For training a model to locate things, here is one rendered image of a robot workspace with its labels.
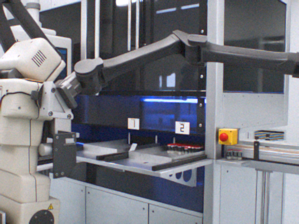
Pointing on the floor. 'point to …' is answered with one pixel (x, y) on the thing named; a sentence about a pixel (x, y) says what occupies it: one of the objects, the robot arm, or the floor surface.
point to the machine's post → (213, 115)
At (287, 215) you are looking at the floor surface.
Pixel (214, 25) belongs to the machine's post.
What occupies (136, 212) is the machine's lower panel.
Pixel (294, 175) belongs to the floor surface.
